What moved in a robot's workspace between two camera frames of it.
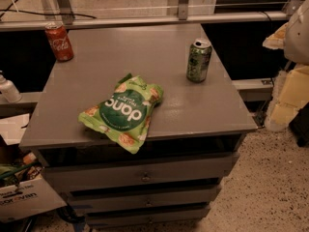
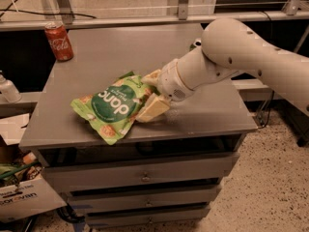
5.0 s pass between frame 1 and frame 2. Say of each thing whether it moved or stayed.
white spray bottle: stayed
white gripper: moved
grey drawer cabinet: stayed
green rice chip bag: moved
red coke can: stayed
